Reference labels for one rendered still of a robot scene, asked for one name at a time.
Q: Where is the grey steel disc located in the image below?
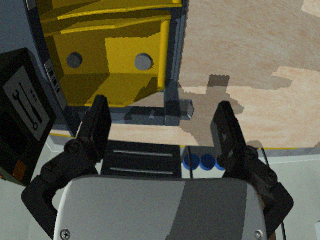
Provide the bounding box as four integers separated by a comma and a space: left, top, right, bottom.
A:
134, 53, 152, 70
66, 52, 82, 68

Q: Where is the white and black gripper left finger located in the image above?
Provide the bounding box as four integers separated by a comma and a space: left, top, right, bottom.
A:
21, 95, 112, 240

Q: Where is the yellow bin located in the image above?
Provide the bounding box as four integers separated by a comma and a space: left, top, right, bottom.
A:
36, 0, 182, 24
41, 9, 171, 107

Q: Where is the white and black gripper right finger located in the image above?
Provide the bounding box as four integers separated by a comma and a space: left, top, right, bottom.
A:
210, 101, 294, 240

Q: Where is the dark green case with orange latches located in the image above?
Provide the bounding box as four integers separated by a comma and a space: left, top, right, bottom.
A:
0, 47, 57, 187

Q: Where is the dark grey bin shelf rack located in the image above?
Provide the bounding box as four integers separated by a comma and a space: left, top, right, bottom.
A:
0, 0, 194, 138

